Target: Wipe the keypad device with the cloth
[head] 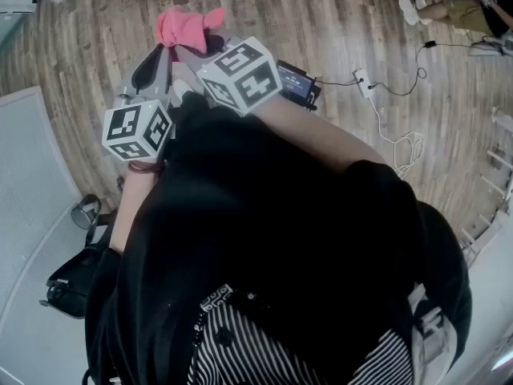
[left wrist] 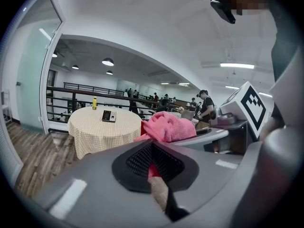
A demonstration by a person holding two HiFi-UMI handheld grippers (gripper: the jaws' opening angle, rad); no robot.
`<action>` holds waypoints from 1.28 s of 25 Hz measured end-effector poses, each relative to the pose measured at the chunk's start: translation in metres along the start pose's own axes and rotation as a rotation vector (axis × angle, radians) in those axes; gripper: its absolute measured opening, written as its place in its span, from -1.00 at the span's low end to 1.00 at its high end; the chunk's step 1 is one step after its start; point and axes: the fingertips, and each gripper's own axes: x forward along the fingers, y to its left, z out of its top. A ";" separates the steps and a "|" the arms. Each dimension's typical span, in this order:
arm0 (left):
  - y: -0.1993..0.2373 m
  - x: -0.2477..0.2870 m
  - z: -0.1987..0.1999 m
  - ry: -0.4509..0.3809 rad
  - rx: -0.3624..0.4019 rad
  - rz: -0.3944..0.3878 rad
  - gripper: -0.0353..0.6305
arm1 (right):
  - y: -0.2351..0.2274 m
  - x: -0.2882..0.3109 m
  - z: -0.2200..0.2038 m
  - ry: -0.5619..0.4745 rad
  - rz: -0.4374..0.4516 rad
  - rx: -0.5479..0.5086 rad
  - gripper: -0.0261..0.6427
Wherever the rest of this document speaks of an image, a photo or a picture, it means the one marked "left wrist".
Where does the frosted glass door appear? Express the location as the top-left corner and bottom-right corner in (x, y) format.
(16, 0), (64, 134)

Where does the person's right forearm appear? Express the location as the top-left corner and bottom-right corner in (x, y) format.
(258, 116), (285, 143)

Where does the pink cloth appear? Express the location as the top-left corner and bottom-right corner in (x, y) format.
(134, 111), (197, 179)

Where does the person's black shirt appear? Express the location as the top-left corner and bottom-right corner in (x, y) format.
(269, 0), (304, 129)

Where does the white shelf rack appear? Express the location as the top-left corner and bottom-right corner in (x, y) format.
(1, 89), (13, 124)

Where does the grey keypad device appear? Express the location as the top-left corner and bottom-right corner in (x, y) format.
(101, 110), (117, 123)

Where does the round table with checked tablecloth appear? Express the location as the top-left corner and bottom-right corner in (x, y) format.
(67, 105), (143, 160)

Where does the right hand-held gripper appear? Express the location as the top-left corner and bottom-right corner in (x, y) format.
(173, 81), (271, 154)

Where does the dark framed window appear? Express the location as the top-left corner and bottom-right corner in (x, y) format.
(47, 69), (57, 87)

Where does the black head-mounted camera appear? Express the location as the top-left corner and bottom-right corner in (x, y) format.
(205, 0), (236, 25)

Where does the dark railing with wooden handrail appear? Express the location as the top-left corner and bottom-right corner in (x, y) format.
(46, 85), (190, 128)

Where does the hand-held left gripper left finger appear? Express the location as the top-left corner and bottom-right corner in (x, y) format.
(32, 140), (174, 228)

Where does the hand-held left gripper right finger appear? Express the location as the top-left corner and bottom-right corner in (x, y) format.
(152, 141), (245, 228)

